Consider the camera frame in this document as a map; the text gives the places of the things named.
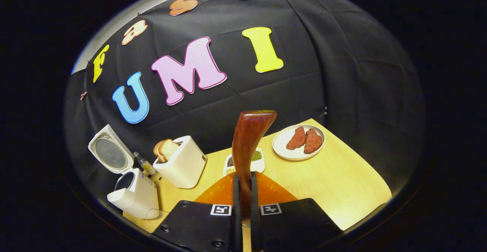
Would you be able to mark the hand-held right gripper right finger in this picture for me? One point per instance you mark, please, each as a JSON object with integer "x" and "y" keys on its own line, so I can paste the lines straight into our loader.
{"x": 254, "y": 225}

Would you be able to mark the white round plate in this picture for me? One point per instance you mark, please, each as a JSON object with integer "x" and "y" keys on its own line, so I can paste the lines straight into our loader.
{"x": 281, "y": 145}

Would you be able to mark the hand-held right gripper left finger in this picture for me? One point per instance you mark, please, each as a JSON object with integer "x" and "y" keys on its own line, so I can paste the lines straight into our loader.
{"x": 236, "y": 221}

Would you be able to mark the clear plastic bottle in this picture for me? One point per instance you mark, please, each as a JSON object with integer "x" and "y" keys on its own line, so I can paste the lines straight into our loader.
{"x": 144, "y": 163}

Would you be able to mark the black backdrop cloth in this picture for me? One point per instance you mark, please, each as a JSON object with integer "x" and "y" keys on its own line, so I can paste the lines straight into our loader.
{"x": 342, "y": 73}

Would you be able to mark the red meat piece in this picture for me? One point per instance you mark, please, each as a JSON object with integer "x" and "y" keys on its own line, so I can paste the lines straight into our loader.
{"x": 296, "y": 138}
{"x": 313, "y": 141}

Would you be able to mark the pink cloth clip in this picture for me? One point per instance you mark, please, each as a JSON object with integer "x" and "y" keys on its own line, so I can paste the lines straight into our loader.
{"x": 83, "y": 95}

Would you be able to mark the white divided dish of beans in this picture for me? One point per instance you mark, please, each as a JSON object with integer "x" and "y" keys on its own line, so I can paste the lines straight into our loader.
{"x": 258, "y": 160}

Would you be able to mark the white toaster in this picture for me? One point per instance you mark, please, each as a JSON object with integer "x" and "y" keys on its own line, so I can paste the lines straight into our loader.
{"x": 186, "y": 168}

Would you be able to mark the toasted bread slice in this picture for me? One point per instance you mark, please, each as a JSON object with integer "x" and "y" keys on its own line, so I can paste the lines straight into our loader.
{"x": 158, "y": 149}
{"x": 169, "y": 149}

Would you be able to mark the brown wooden spoon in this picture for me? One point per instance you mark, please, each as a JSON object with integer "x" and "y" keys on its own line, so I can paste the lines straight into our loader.
{"x": 247, "y": 145}

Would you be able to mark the white rice cooker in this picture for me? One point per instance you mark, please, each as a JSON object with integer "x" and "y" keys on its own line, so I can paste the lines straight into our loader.
{"x": 140, "y": 198}

